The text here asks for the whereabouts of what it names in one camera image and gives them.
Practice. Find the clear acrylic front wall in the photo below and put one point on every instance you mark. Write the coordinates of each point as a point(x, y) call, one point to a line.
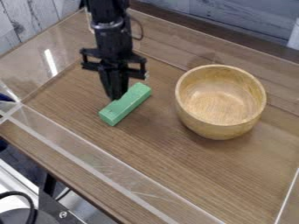
point(112, 185)

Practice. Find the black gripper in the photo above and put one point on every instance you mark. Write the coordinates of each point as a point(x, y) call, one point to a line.
point(112, 57)

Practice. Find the green rectangular block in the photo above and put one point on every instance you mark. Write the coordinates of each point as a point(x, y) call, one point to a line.
point(119, 108)

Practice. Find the black table leg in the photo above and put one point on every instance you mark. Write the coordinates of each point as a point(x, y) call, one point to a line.
point(49, 184)

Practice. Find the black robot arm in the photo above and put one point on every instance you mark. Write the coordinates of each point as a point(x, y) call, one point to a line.
point(105, 11)

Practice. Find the grey metal bracket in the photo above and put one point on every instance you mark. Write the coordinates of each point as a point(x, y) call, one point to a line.
point(53, 213)

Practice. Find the brown wooden bowl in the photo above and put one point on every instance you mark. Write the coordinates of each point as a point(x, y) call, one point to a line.
point(219, 100)

